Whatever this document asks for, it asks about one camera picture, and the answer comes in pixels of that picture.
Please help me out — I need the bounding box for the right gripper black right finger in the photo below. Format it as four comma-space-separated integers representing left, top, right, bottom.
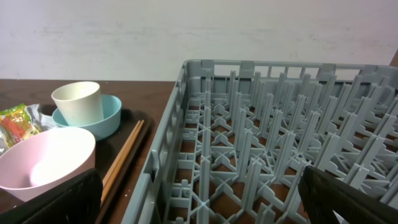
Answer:
298, 166, 397, 223

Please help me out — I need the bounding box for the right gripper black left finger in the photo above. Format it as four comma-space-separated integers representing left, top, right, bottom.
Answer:
1, 168, 103, 224

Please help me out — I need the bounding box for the pink plastic bowl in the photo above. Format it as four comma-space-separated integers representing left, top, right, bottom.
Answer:
1, 127, 96, 202

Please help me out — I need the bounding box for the white paper napkin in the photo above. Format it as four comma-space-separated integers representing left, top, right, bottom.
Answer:
0, 103, 58, 156

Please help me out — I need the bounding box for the cream plastic cup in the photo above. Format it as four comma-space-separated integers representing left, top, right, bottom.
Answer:
51, 81, 104, 126

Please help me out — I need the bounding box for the grey plastic dishwasher rack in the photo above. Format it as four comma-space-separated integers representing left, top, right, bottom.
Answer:
122, 60, 397, 223

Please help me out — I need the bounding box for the wooden chopstick left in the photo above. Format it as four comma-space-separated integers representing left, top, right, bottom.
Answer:
103, 120, 143, 187

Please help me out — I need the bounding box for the wooden chopstick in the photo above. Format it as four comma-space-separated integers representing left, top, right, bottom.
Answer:
101, 120, 144, 205
103, 120, 143, 187

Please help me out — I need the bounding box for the dark brown serving tray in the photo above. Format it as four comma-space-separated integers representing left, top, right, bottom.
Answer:
0, 104, 153, 224

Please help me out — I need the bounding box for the wooden chopstick right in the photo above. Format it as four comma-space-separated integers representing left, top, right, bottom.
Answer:
101, 120, 144, 205

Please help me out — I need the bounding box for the light blue small bowl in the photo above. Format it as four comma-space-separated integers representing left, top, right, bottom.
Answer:
52, 95, 122, 141

